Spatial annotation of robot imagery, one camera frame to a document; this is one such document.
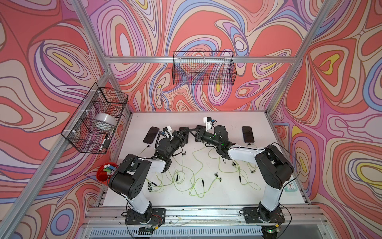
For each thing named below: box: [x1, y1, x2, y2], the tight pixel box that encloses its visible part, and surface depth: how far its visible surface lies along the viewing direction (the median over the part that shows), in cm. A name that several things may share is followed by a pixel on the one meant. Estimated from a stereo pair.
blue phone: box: [241, 125, 255, 143], surface depth 107 cm
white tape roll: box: [94, 113, 118, 126], surface depth 75 cm
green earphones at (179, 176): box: [173, 151, 187, 185], surface depth 89 cm
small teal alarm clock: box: [283, 179, 299, 193], surface depth 82 cm
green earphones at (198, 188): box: [189, 146, 222, 198], surface depth 85 cm
